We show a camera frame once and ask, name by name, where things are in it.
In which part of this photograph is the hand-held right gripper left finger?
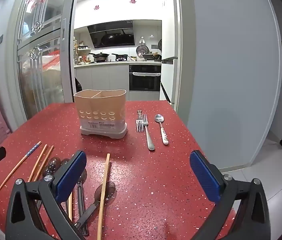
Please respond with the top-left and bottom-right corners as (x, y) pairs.
(5, 150), (88, 240)

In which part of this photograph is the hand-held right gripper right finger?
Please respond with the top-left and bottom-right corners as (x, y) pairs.
(189, 150), (272, 240)

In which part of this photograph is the dark translucent plastic spoon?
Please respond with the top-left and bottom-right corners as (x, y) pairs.
(42, 156), (62, 178)
(60, 158), (89, 236)
(74, 180), (117, 228)

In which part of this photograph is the blue patterned chopstick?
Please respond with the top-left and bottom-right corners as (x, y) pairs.
(0, 141), (42, 190)

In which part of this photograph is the wooden chopstick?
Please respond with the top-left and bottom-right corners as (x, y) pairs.
(28, 144), (48, 182)
(98, 153), (111, 228)
(34, 145), (54, 181)
(68, 191), (73, 222)

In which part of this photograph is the beige plastic cutlery holder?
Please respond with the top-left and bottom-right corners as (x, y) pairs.
(73, 89), (128, 139)

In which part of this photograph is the large metal fork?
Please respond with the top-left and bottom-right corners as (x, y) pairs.
(141, 114), (155, 151)

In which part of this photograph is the small metal fork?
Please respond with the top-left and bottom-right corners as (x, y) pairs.
(136, 109), (144, 133)

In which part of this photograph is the grey kitchen cabinet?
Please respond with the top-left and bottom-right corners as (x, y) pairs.
(74, 63), (130, 103)

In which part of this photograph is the glass sliding door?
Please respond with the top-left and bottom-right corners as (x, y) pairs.
(13, 0), (78, 121)

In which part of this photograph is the black built-in oven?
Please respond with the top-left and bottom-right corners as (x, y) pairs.
(129, 64), (162, 92)

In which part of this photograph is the row of seasoning bottles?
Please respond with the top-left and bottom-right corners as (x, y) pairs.
(74, 37), (92, 65)

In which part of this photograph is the black wok with lid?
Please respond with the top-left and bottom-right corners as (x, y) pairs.
(88, 52), (111, 62)

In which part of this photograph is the dark cooking pot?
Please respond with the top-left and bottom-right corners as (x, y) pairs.
(143, 52), (162, 61)

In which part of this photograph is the black range hood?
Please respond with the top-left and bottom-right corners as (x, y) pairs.
(87, 20), (135, 49)

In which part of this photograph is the white refrigerator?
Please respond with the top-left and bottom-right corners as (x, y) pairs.
(159, 0), (182, 105)

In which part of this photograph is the white handled metal spoon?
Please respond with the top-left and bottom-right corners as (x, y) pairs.
(154, 114), (169, 146)

